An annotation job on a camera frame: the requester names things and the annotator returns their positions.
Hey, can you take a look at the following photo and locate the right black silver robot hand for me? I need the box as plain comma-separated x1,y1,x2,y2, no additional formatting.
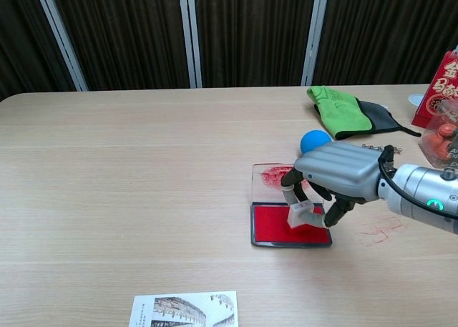
281,141,381,230

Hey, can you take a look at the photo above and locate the small white stamp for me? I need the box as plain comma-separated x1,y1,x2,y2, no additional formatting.
286,200,315,232

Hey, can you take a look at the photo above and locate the blue ball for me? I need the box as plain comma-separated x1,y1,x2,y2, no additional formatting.
299,129,334,155

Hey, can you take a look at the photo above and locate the green microfibre cloth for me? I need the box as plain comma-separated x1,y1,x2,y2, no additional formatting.
306,85,374,140

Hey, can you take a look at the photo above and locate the green and black cloth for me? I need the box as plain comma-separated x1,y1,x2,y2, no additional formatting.
313,99,423,141

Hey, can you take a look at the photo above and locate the red ink pad case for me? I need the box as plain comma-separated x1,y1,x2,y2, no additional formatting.
249,162,333,250

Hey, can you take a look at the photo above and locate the white round disc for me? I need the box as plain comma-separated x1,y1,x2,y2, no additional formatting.
408,92,429,108

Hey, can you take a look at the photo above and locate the clear plastic snack bag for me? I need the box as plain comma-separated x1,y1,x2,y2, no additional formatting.
417,108,458,171

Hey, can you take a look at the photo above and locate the black folding screen panel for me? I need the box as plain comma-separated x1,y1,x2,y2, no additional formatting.
185,0,325,88
307,0,458,87
0,0,89,99
44,0,196,92

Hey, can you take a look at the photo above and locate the printed postcard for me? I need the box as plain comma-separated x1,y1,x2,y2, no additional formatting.
127,290,239,327

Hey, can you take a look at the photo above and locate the metal keychain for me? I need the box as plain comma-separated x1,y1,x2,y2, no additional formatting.
360,143,404,155

